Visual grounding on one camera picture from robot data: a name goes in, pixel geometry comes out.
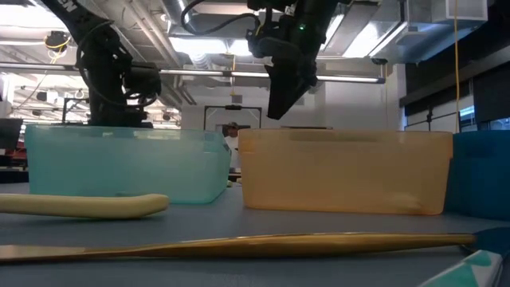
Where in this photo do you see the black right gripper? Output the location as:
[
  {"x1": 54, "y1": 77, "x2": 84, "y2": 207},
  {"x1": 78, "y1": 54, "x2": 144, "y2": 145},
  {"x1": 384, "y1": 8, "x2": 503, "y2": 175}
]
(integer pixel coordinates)
[{"x1": 246, "y1": 7, "x2": 332, "y2": 120}]

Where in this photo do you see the yellow-handled silver knife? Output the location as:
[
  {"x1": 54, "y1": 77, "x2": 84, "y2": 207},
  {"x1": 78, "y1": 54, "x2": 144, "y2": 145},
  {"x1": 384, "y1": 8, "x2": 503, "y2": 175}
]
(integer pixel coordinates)
[{"x1": 0, "y1": 192, "x2": 171, "y2": 220}]

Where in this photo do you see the teal plastic bin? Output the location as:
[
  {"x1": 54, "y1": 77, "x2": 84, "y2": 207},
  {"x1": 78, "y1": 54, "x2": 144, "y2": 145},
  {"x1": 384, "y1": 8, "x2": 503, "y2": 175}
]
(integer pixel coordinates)
[{"x1": 24, "y1": 124, "x2": 233, "y2": 206}]

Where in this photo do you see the long ceiling light fixture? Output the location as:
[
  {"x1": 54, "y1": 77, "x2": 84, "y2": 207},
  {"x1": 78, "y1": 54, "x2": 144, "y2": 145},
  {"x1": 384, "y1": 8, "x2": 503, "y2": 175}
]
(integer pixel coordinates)
[{"x1": 0, "y1": 61, "x2": 386, "y2": 85}]

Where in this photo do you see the person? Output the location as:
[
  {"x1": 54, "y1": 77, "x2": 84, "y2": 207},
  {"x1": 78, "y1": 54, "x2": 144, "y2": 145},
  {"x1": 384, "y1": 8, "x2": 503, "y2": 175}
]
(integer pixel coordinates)
[{"x1": 221, "y1": 121, "x2": 242, "y2": 171}]

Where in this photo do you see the orange plastic bin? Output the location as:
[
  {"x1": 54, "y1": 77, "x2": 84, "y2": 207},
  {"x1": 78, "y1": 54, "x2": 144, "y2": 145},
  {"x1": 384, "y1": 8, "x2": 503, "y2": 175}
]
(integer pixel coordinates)
[{"x1": 237, "y1": 127, "x2": 455, "y2": 217}]

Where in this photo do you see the black monitor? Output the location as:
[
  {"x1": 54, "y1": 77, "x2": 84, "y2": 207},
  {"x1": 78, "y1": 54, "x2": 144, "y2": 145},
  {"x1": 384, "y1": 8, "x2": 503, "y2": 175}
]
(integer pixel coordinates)
[{"x1": 0, "y1": 117, "x2": 24, "y2": 151}]

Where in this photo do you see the blue-grey table mat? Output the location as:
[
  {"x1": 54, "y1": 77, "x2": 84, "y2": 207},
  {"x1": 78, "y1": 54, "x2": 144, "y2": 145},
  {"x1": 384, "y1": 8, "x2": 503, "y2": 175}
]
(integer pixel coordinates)
[{"x1": 0, "y1": 181, "x2": 510, "y2": 287}]

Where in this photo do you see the dark blue plastic bin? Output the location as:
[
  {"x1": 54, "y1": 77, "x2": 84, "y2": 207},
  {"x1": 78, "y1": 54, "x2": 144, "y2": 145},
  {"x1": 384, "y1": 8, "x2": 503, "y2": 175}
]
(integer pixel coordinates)
[{"x1": 443, "y1": 129, "x2": 510, "y2": 222}]

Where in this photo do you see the black rectangular stand frame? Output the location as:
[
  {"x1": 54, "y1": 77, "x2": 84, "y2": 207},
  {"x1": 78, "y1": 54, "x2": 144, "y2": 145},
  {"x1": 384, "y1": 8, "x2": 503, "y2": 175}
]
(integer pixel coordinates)
[{"x1": 203, "y1": 104, "x2": 264, "y2": 131}]

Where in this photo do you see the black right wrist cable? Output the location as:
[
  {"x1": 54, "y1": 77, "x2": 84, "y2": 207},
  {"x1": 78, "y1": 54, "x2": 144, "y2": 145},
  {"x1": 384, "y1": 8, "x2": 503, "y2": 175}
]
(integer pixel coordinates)
[{"x1": 180, "y1": 0, "x2": 262, "y2": 37}]

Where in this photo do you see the black ceiling cable reel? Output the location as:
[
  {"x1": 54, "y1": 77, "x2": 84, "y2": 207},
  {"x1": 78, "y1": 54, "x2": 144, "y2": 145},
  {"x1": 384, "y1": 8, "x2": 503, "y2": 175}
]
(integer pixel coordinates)
[{"x1": 43, "y1": 29, "x2": 73, "y2": 53}]

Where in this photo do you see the yellow hanging cable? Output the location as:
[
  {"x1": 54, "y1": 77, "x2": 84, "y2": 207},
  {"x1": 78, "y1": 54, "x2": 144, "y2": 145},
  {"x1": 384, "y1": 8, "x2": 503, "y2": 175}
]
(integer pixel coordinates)
[{"x1": 453, "y1": 0, "x2": 461, "y2": 133}]

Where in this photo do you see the teal-patterned handle silver knife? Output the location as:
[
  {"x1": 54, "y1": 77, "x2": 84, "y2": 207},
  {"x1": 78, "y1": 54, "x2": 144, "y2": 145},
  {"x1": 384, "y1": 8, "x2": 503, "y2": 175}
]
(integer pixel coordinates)
[{"x1": 417, "y1": 226, "x2": 510, "y2": 287}]

